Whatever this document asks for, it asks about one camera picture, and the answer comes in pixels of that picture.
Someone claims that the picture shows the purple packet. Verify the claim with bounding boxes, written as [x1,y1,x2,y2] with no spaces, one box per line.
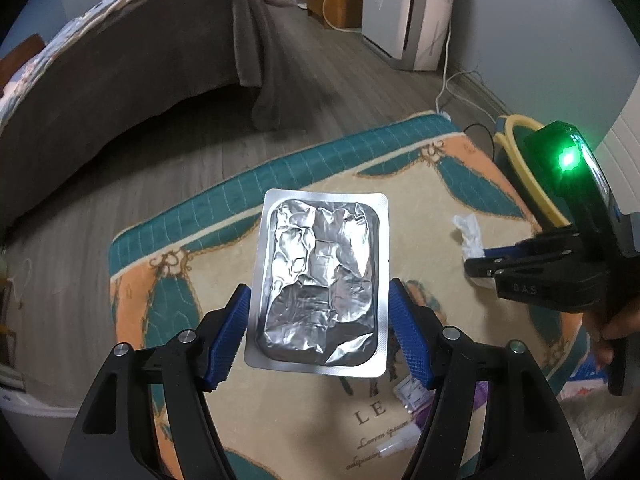
[392,377,488,428]

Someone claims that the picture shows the teal and beige patterned rug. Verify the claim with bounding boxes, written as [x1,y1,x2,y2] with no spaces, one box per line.
[109,110,591,480]

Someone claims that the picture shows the black cable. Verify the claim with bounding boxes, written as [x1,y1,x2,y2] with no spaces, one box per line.
[462,123,496,153]

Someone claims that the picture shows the white tissue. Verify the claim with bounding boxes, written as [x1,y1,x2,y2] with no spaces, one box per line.
[451,213,496,291]

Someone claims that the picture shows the blue white packet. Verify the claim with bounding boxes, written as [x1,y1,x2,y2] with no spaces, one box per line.
[560,355,608,401]

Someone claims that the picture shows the person's right hand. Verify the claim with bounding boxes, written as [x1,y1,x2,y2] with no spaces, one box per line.
[582,305,640,366]

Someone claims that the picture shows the aluminium foil tray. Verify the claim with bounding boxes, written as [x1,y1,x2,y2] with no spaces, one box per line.
[244,188,390,378]

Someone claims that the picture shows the teal bin with yellow rim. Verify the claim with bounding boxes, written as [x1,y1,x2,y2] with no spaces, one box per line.
[492,114,576,226]

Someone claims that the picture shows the thick white power cable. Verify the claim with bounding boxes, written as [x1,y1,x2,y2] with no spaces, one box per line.
[434,20,453,111]

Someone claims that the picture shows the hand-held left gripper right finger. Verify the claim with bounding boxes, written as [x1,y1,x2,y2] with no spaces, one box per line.
[389,278,583,480]

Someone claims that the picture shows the wooden headboard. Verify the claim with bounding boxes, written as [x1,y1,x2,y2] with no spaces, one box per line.
[0,34,46,96]

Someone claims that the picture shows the beige fluffy mat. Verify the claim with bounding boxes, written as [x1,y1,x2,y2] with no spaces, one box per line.
[550,390,618,480]

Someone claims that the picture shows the white plastic object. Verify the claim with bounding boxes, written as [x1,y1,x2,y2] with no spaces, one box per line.
[0,360,76,417]

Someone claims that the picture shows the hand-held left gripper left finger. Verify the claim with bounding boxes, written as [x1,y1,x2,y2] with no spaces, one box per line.
[52,284,251,480]

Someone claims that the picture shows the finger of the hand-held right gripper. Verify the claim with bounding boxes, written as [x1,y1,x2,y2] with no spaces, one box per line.
[464,247,603,312]
[482,227,583,262]

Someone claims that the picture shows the bed with brown cover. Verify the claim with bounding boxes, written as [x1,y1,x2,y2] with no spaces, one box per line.
[0,0,288,231]

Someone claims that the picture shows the small clear vial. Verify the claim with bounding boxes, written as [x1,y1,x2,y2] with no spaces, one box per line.
[377,432,418,458]

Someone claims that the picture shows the white air purifier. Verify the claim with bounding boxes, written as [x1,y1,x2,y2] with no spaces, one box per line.
[361,0,461,72]

